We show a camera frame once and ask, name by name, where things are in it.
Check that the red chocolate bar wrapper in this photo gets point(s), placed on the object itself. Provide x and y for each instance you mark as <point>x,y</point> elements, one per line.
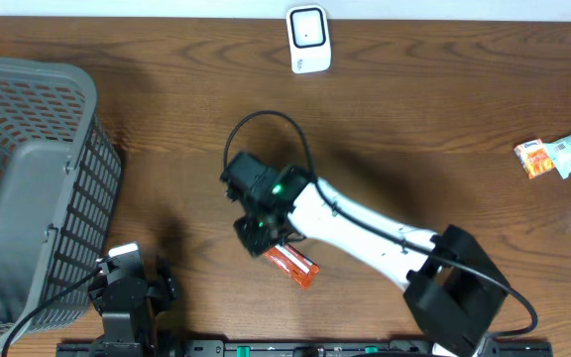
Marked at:
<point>294,264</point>

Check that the white barcode scanner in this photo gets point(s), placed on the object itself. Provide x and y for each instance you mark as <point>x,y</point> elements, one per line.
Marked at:
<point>308,39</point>

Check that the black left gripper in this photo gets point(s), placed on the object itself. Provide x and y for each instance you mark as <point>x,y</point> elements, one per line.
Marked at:
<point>166,274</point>

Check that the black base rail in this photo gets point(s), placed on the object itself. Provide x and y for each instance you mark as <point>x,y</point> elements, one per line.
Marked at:
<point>285,348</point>

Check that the orange tissue packet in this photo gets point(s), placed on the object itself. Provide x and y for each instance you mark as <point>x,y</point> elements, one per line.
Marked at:
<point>534,158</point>

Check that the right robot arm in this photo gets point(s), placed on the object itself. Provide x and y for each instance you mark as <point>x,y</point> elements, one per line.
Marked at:
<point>450,285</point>

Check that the grey plastic shopping basket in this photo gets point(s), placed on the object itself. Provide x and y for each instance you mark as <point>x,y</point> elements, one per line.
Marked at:
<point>59,182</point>

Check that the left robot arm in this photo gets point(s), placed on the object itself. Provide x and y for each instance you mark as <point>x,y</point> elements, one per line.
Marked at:
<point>135,327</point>

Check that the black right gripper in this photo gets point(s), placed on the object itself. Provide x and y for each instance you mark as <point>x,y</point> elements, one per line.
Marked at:
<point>242,228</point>

